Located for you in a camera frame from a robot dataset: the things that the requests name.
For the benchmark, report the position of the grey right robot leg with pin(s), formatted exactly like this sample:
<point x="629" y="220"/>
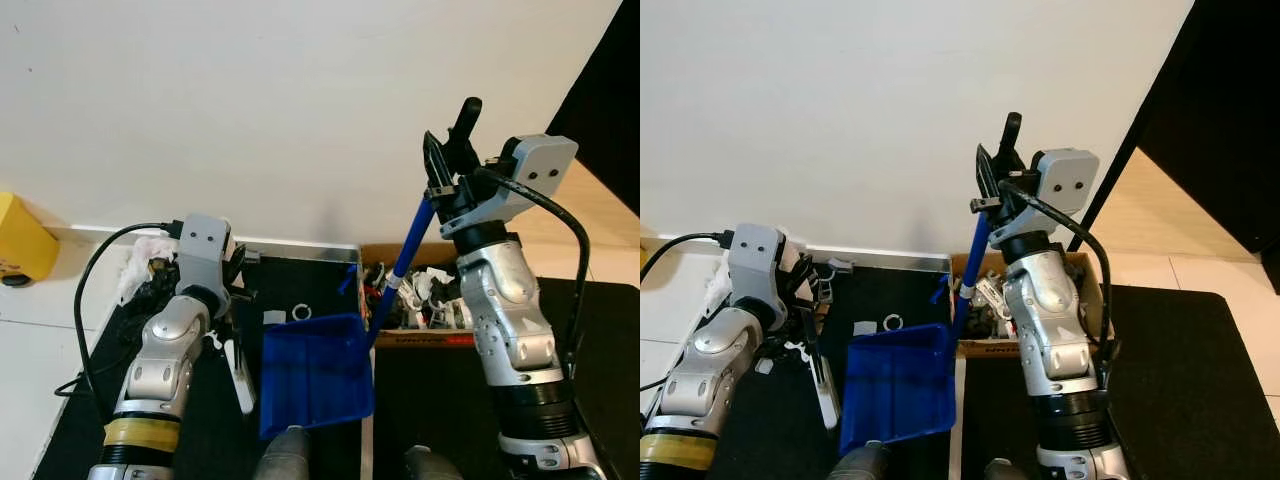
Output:
<point x="1012" y="470"/>
<point x="432" y="465"/>

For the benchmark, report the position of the grey robot leg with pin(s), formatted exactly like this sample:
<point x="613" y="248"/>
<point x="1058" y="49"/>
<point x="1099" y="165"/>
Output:
<point x="860" y="462"/>
<point x="1012" y="470"/>
<point x="432" y="465"/>
<point x="283" y="455"/>

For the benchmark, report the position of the black door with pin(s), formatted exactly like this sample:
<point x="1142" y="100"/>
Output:
<point x="1220" y="120"/>
<point x="605" y="90"/>

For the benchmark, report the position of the grey left robot leg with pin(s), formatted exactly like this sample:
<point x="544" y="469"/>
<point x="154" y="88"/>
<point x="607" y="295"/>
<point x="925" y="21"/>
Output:
<point x="283" y="455"/>
<point x="860" y="462"/>

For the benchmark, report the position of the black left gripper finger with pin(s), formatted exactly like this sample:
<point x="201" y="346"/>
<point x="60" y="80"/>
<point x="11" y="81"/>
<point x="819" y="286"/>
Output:
<point x="229" y="335"/>
<point x="808" y="350"/>

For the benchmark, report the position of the yellow toy box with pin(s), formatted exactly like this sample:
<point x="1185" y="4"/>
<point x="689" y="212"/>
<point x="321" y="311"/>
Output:
<point x="22" y="240"/>

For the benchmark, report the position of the cardboard box of clutter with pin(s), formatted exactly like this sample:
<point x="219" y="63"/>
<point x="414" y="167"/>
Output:
<point x="425" y="295"/>
<point x="985" y="300"/>

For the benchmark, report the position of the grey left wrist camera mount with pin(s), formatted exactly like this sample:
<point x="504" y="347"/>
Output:
<point x="755" y="258"/>
<point x="205" y="245"/>

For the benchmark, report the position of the small grey square scrap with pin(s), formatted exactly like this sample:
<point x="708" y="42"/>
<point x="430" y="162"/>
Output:
<point x="274" y="317"/>
<point x="864" y="328"/>

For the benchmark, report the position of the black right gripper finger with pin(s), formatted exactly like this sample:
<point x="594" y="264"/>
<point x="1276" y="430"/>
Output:
<point x="437" y="162"/>
<point x="986" y="175"/>

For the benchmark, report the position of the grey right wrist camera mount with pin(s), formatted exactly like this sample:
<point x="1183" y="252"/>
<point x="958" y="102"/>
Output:
<point x="1068" y="190"/>
<point x="540" y="172"/>

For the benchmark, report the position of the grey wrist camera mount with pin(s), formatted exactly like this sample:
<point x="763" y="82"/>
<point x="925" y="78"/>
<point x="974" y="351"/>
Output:
<point x="205" y="245"/>
<point x="755" y="258"/>
<point x="1068" y="190"/>
<point x="540" y="172"/>

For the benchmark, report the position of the black floor mat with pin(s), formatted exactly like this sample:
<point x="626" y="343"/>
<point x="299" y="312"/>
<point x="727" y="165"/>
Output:
<point x="430" y="400"/>
<point x="300" y="285"/>
<point x="880" y="295"/>
<point x="1180" y="380"/>

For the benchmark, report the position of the white crumpled paper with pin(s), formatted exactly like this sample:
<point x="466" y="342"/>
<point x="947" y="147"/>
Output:
<point x="716" y="290"/>
<point x="140" y="255"/>

